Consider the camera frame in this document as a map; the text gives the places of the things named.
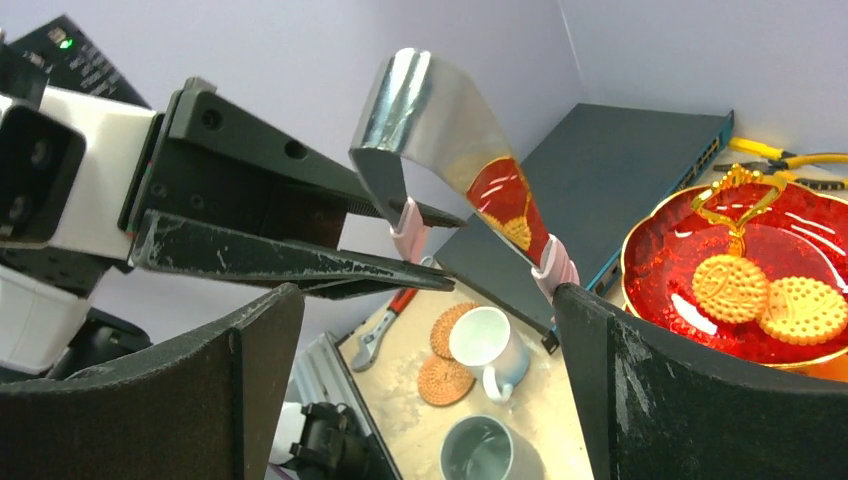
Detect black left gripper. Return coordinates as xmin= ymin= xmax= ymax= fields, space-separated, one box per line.
xmin=119 ymin=77 xmax=455 ymax=300

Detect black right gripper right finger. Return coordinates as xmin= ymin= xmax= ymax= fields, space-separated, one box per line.
xmin=553 ymin=284 xmax=847 ymax=479

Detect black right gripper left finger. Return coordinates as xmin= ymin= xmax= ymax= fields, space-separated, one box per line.
xmin=1 ymin=284 xmax=304 ymax=479

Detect pink handled metal tongs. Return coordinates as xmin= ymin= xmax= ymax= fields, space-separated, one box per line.
xmin=349 ymin=48 xmax=579 ymax=298

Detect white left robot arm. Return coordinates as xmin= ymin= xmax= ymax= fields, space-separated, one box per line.
xmin=1 ymin=15 xmax=453 ymax=382

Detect round yellow cracker top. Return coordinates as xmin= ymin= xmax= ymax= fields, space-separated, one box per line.
xmin=691 ymin=254 xmax=770 ymax=324

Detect round yellow cracker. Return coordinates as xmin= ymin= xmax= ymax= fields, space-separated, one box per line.
xmin=691 ymin=254 xmax=770 ymax=324
xmin=758 ymin=277 xmax=847 ymax=346

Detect red three-tier cake stand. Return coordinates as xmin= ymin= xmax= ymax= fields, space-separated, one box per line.
xmin=621 ymin=164 xmax=847 ymax=381

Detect round yellow cracker bottom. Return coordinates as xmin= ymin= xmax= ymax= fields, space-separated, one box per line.
xmin=758 ymin=277 xmax=847 ymax=346

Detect grey ceramic mug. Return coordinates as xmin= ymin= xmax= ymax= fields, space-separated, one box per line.
xmin=439 ymin=415 xmax=545 ymax=480

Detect white ceramic mug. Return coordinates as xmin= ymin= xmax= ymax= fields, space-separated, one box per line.
xmin=448 ymin=306 xmax=530 ymax=404

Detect woven round coaster lower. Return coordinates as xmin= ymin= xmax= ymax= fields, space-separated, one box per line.
xmin=417 ymin=354 xmax=475 ymax=407

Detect woven round coaster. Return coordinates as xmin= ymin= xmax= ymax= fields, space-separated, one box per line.
xmin=417 ymin=354 xmax=475 ymax=407
xmin=429 ymin=302 xmax=479 ymax=360

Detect woven round coaster upper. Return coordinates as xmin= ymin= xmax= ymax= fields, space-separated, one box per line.
xmin=429 ymin=302 xmax=479 ymax=360

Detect dark grey box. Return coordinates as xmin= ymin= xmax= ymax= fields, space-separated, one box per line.
xmin=435 ymin=103 xmax=735 ymax=353

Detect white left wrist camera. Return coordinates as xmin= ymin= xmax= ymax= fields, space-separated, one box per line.
xmin=1 ymin=87 xmax=157 ymax=260

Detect red handled wrench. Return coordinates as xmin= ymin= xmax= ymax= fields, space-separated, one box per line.
xmin=350 ymin=288 xmax=418 ymax=372

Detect yellow handled pliers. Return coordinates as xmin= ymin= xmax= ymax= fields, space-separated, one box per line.
xmin=728 ymin=137 xmax=847 ymax=191

